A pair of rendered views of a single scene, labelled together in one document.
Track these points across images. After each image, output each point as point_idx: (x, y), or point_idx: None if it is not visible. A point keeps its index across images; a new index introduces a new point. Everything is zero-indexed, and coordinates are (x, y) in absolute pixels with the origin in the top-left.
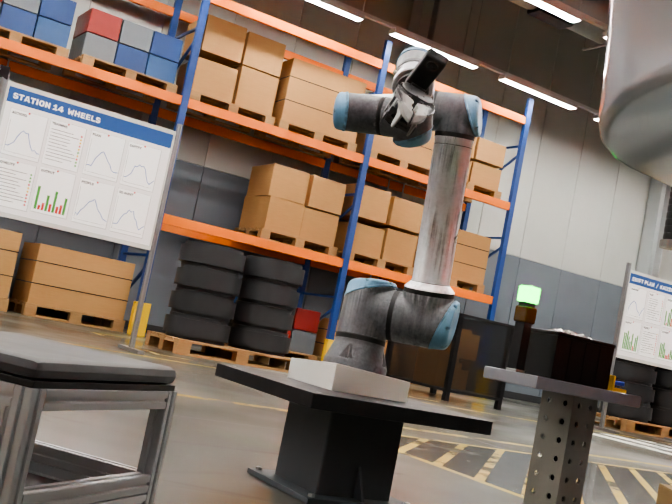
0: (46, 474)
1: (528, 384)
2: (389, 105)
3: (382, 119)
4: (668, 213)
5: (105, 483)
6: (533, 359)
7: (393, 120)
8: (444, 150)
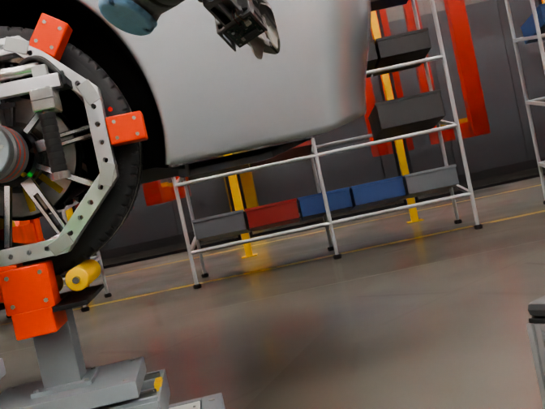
0: None
1: (2, 373)
2: (255, 10)
3: (267, 30)
4: (62, 146)
5: None
6: None
7: (273, 40)
8: None
